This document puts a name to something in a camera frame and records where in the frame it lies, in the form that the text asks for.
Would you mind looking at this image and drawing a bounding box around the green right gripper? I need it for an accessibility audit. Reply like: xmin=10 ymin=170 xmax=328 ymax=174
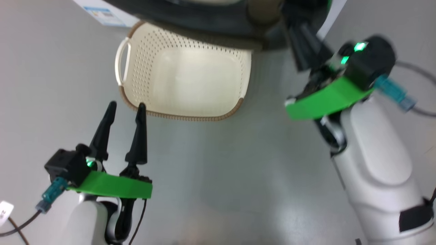
xmin=285 ymin=22 xmax=375 ymax=120

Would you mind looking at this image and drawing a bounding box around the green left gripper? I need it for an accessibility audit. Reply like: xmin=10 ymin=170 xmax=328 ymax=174
xmin=68 ymin=101 xmax=153 ymax=200

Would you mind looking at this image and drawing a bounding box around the black-rimmed glass washer door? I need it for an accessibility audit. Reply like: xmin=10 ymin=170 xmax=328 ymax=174
xmin=102 ymin=0 xmax=331 ymax=52

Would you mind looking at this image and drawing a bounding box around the white front-load washing machine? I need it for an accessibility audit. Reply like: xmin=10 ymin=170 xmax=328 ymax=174
xmin=72 ymin=0 xmax=348 ymax=38

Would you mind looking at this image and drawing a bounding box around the cream perforated laundry basket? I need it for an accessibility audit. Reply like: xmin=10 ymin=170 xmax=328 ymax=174
xmin=115 ymin=20 xmax=252 ymax=122

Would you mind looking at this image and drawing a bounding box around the blue energy label sticker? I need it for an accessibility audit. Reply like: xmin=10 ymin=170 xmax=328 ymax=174
xmin=83 ymin=6 xmax=127 ymax=27

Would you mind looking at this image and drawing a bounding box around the thin left gripper cable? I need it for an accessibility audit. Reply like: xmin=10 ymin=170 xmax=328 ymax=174
xmin=128 ymin=199 xmax=147 ymax=245

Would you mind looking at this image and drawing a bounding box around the teal left camera connector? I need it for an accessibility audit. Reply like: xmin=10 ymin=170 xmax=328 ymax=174
xmin=36 ymin=177 xmax=68 ymax=213

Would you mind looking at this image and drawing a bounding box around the teal camera connector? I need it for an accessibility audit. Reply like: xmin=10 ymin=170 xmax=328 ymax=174
xmin=375 ymin=75 xmax=417 ymax=112
xmin=36 ymin=177 xmax=68 ymax=213

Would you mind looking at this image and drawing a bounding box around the teal right camera connector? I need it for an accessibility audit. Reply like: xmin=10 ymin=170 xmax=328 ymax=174
xmin=375 ymin=75 xmax=417 ymax=112

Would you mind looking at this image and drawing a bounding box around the black right camera cable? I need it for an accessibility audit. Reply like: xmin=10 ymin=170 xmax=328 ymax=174
xmin=395 ymin=61 xmax=436 ymax=118

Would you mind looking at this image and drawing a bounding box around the black camera cable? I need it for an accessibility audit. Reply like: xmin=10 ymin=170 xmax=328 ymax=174
xmin=0 ymin=209 xmax=43 ymax=237
xmin=395 ymin=61 xmax=436 ymax=118

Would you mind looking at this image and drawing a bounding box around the black left camera cable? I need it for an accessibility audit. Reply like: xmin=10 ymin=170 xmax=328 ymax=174
xmin=0 ymin=209 xmax=43 ymax=237

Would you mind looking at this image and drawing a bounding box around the small white cable tag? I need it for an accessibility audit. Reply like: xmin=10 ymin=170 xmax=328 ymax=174
xmin=0 ymin=201 xmax=14 ymax=227

